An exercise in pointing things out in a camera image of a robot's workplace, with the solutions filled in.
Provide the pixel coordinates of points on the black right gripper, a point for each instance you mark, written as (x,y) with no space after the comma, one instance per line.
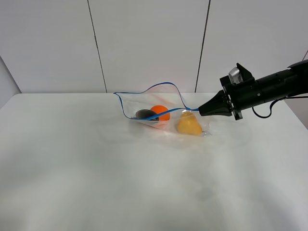
(233,98)

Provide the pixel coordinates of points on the clear blue-zip file bag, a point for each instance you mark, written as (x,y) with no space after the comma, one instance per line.
(166,94)

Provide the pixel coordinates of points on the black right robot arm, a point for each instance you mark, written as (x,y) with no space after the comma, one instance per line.
(291,83)

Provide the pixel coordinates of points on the yellow pear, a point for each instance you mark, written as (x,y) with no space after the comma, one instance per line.
(188,124)

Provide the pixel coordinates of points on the orange fruit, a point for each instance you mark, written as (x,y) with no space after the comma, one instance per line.
(158,109)

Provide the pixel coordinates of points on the dark purple eggplant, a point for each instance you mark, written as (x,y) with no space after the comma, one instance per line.
(146,114)

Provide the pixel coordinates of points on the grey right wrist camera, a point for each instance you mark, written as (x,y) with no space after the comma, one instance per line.
(235,76)

